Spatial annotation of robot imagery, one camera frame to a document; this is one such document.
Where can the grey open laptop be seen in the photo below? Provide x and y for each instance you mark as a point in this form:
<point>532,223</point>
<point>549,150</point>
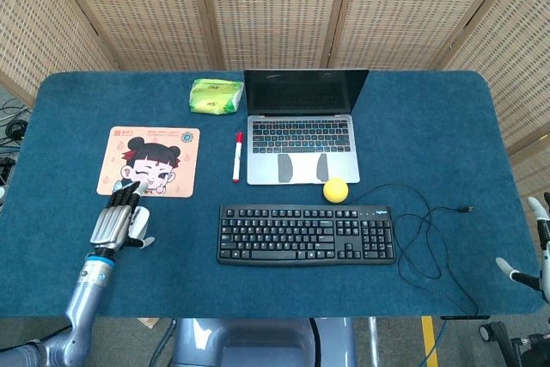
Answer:
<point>301,139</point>

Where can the grey-blue robot torso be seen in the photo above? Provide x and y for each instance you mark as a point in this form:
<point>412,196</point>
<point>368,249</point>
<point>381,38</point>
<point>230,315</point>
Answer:
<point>258,343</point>

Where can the red capped whiteboard marker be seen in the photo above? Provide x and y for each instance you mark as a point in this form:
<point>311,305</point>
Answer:
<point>236,160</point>

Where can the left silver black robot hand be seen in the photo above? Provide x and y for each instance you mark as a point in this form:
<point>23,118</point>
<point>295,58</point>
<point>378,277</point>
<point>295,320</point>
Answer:
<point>109,227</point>

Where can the woven folding screen panel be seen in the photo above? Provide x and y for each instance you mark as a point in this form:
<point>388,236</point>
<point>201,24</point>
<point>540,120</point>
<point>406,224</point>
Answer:
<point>520,62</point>
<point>408,10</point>
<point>142,10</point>
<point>275,10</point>
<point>26,27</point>

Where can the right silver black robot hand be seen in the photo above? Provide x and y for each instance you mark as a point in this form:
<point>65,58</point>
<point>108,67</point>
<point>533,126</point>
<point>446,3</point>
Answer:
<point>542,234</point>

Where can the black full-size keyboard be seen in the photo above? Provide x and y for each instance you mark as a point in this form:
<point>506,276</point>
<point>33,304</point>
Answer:
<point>301,234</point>

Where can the white computer mouse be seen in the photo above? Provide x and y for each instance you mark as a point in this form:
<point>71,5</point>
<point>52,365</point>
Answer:
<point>141,221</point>

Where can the green tissue pack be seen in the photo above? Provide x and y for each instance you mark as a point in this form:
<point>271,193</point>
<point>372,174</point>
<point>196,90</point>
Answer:
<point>215,96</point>

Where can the silver table leg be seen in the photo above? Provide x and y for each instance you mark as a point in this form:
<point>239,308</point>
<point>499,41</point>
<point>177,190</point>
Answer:
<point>373,341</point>

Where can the black caster wheel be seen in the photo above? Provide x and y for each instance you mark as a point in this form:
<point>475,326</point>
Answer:
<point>494,334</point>

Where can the yellow foam ball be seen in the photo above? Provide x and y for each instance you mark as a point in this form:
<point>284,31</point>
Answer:
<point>336,190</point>

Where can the yellow floor tape strip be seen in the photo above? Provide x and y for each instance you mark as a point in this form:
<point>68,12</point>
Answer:
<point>429,341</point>

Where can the blue felt table cover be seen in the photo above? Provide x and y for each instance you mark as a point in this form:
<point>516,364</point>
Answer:
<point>429,135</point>

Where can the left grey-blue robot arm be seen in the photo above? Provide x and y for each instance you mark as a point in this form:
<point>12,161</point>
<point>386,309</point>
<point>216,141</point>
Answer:
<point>83,298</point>

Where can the cartoon girl mouse pad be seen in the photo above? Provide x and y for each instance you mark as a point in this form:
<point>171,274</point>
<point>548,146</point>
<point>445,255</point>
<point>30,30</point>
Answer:
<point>150,148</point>

